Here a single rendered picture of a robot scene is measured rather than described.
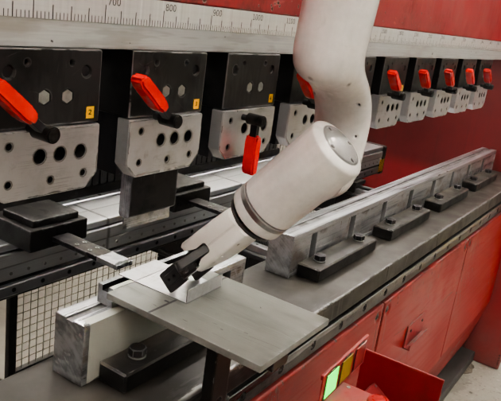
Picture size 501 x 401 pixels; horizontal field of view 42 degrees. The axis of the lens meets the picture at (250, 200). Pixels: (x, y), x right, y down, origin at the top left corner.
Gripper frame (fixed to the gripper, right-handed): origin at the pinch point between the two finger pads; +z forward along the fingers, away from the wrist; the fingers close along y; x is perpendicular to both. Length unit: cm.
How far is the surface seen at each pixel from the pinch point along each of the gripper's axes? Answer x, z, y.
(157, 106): -16.7, -18.9, 9.8
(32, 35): -25.1, -21.6, 25.7
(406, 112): -11, -14, -89
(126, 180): -14.5, -4.8, 5.6
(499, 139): 5, -3, -214
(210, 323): 8.6, -4.2, 6.5
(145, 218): -10.0, 0.1, 0.9
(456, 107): -9, -15, -132
